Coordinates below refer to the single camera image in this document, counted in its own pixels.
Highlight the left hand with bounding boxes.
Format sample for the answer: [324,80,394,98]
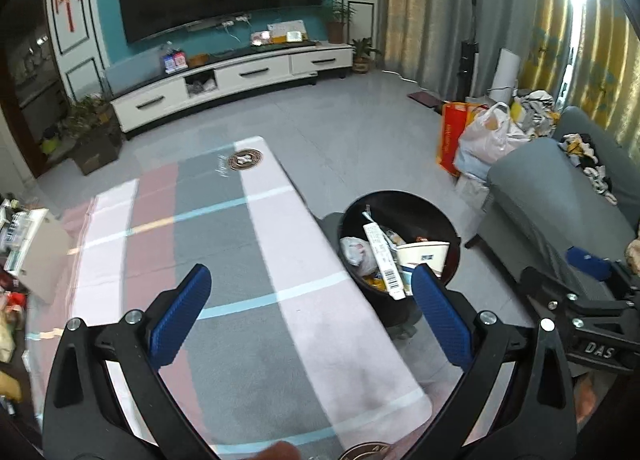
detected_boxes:
[250,440,302,460]

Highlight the black round trash bin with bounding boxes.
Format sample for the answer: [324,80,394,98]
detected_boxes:
[336,190,461,328]

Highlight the leafy plant in black planter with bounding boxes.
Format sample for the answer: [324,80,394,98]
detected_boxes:
[61,94,124,176]

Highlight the white paper cup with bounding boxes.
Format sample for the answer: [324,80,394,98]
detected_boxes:
[396,241,449,278]

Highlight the upright vacuum cleaner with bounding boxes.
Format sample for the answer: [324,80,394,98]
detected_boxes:
[456,0,478,102]

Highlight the white long box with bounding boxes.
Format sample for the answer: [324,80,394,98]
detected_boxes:
[363,222,406,301]

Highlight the right hand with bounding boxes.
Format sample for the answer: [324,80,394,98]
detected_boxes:
[574,370,616,428]

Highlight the potted plant on floor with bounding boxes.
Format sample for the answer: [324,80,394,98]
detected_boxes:
[350,38,382,74]

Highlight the white storage box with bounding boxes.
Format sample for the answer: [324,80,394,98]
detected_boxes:
[4,209,72,304]

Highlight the window curtain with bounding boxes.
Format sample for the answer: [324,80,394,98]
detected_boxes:
[378,0,639,157]

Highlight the potted plant on cabinet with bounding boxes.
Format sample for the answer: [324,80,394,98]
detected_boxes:
[319,0,356,44]

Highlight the clothes pile on sofa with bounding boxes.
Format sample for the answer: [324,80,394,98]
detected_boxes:
[510,90,561,139]

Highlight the white clear plastic bag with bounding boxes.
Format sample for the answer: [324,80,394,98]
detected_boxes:
[340,237,378,277]

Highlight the red shopping bag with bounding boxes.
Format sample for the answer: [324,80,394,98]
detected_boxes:
[436,102,488,177]

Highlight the white tv cabinet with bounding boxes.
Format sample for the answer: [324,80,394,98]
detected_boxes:
[111,42,354,135]

